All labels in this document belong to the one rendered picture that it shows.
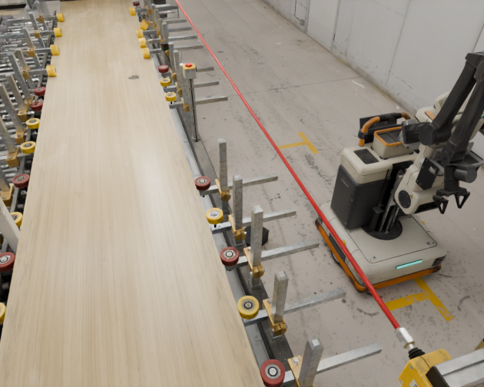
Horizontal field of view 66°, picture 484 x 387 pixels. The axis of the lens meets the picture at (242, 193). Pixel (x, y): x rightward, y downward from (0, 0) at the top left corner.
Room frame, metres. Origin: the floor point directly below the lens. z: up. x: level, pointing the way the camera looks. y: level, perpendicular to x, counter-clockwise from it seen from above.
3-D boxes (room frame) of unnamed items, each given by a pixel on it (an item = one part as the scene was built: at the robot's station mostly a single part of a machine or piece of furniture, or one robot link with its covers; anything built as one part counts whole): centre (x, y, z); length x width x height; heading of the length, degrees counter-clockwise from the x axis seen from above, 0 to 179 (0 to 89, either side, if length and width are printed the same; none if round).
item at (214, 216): (1.22, 0.13, 0.85); 0.08 x 0.08 x 0.11
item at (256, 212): (0.98, -0.06, 0.94); 0.04 x 0.04 x 0.48; 18
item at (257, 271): (1.00, -0.05, 0.83); 0.14 x 0.06 x 0.05; 18
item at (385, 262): (1.76, -0.95, 0.16); 0.67 x 0.64 x 0.25; 17
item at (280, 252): (1.05, -0.14, 0.83); 0.43 x 0.03 x 0.04; 108
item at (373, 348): (0.57, -0.29, 0.81); 0.43 x 0.03 x 0.04; 108
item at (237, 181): (1.22, 0.02, 0.90); 0.04 x 0.04 x 0.48; 18
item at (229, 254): (0.99, 0.05, 0.85); 0.08 x 0.08 x 0.11
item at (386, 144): (1.86, -0.91, 0.87); 0.23 x 0.15 x 0.11; 107
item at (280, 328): (0.76, -0.12, 0.80); 0.14 x 0.06 x 0.05; 18
